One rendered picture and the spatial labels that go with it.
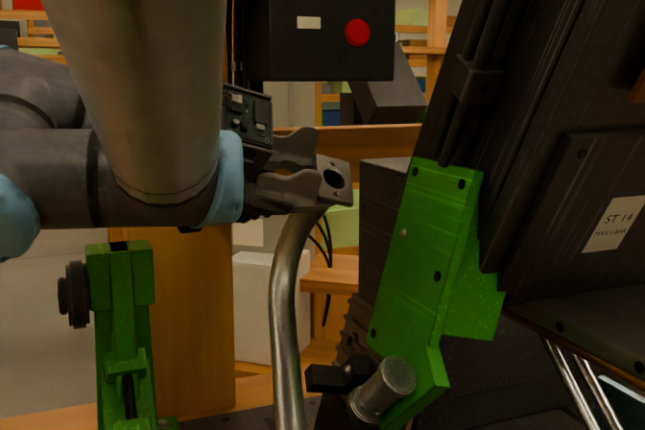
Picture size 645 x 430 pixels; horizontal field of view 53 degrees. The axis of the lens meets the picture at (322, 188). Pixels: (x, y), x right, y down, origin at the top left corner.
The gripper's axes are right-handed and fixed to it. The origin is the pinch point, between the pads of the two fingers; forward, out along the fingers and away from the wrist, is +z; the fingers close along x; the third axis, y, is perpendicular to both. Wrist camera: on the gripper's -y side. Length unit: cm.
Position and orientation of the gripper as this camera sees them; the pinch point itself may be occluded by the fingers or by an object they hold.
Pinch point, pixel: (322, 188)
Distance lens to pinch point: 67.8
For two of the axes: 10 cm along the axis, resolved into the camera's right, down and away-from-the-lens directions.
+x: -0.6, -8.0, 6.0
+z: 9.0, 2.2, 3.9
